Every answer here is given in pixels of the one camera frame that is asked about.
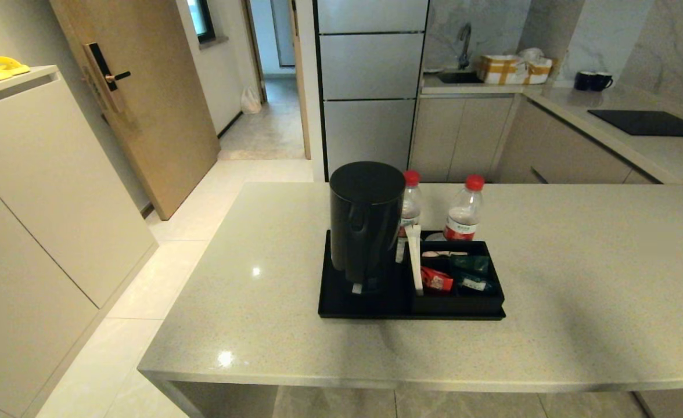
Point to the black electric kettle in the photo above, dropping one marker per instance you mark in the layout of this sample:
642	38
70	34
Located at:
367	226

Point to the clear water bottle red cap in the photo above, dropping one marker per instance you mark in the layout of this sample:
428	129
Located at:
411	204
463	213

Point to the dark green tea packet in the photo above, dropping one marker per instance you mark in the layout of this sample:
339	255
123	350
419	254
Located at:
473	282
470	265

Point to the red sachet packet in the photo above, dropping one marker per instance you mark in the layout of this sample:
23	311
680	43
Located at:
437	278

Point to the white long paper sachet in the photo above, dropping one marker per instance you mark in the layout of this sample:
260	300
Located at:
416	259

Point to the silver refrigerator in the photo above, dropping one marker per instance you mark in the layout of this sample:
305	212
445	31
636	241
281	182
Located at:
370	116

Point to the white round coaster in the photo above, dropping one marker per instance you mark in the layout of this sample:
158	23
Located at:
436	236

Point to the white small packet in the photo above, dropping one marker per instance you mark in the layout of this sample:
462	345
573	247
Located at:
443	253

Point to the narrow wooden door leaf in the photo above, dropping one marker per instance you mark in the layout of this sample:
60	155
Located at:
299	81

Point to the black rectangular serving tray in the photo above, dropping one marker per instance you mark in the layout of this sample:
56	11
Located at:
434	313

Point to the beige kitchen base cabinets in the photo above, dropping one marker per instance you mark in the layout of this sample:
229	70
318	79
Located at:
463	139

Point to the black compartment organizer box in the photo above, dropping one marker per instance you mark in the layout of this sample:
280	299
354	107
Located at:
457	302

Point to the dark kitchen sink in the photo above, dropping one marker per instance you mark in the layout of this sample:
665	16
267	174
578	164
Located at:
460	77

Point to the chrome kitchen faucet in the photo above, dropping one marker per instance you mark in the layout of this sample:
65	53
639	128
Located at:
465	43

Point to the light wooden door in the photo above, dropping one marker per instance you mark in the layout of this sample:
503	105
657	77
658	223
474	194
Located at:
155	116

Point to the yellow white box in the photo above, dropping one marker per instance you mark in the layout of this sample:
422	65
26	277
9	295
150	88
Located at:
507	71

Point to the dark framed window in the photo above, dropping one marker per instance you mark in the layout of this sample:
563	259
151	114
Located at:
202	20

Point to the white crumpled plastic bag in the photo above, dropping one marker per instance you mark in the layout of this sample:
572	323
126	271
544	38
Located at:
532	54

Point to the black mug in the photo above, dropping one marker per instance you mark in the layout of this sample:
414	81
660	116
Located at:
600	82
582	81

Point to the black induction cooktop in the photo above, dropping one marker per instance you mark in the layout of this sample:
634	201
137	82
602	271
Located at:
649	123

